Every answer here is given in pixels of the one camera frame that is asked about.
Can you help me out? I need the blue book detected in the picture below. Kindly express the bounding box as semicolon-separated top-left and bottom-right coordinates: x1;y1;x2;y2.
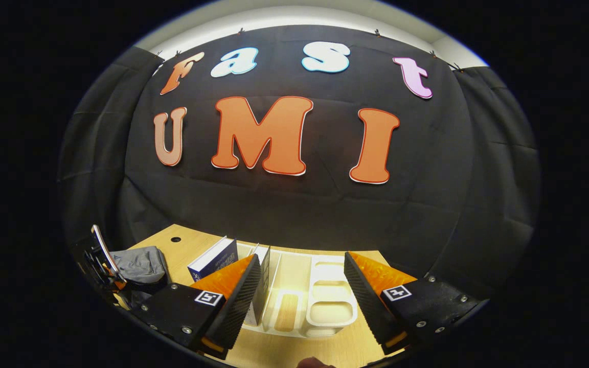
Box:
187;236;239;283

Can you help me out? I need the white plastic bookshelf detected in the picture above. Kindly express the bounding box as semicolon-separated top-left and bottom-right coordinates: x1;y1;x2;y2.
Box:
234;240;393;339

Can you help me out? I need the grey schoolbag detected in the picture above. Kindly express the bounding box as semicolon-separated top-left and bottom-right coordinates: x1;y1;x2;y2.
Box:
108;246;171;308

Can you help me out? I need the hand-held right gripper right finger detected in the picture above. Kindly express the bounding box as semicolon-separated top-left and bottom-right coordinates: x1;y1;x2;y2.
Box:
344;250;483;356

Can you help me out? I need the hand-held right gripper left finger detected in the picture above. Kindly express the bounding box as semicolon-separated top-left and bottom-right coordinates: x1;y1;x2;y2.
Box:
138;254;263;360

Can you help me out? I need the grey book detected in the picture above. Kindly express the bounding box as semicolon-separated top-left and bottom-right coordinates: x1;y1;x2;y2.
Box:
242;244;271;328

